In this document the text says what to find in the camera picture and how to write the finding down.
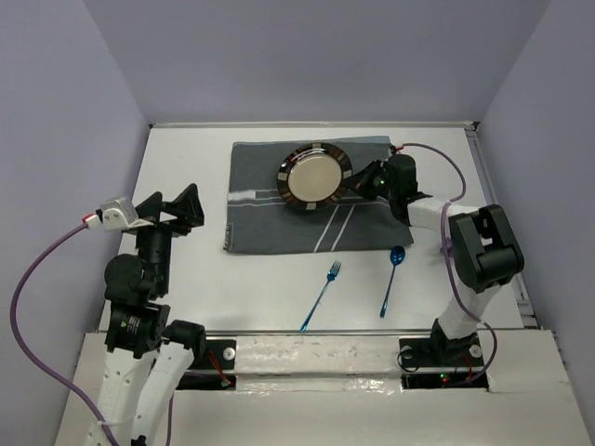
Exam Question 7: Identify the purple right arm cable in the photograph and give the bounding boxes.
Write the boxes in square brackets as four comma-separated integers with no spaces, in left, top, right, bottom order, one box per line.
[390,141,498,387]

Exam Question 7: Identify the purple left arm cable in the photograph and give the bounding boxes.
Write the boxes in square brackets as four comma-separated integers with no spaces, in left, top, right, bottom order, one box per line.
[9,222,178,446]

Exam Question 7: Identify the grey striped cloth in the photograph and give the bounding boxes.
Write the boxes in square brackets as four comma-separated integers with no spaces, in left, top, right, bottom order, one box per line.
[224,136,413,256]

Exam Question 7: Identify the dark rimmed dinner plate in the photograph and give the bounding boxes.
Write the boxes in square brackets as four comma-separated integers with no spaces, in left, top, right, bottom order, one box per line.
[276,141,353,212]

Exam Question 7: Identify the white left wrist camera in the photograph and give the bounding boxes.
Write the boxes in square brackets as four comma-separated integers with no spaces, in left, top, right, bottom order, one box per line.
[82,197,154,232]

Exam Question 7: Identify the purple mug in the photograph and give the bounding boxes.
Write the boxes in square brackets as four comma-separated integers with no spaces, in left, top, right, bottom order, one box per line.
[440,237,453,257]

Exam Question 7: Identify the blue metallic fork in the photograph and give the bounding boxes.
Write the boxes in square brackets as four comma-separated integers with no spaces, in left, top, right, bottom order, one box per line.
[299,260,342,332]

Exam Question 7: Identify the blue metallic spoon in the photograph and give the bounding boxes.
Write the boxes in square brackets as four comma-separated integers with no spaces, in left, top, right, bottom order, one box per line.
[379,245,406,319]

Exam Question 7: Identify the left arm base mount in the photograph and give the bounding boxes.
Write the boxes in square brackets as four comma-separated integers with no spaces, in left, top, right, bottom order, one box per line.
[177,337,238,391]

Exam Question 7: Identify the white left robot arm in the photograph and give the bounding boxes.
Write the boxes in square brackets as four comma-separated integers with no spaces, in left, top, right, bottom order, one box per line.
[85,184,206,445]

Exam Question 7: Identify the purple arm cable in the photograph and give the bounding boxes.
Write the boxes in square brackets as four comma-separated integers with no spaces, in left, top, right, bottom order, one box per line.
[9,222,178,446]
[390,141,498,387]

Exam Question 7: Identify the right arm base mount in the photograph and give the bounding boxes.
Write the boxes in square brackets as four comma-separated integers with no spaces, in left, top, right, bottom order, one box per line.
[396,335,489,390]

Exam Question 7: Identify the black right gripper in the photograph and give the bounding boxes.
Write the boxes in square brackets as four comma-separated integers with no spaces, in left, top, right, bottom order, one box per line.
[340,158,398,201]

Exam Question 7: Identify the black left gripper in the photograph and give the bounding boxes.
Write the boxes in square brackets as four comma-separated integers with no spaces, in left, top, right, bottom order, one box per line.
[132,181,205,293]

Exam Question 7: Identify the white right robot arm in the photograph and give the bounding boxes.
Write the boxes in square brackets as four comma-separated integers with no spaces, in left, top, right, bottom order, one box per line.
[343,154,524,364]

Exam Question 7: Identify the white table edge rail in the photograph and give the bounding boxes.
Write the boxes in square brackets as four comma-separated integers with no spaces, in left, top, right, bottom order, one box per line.
[149,121,475,130]

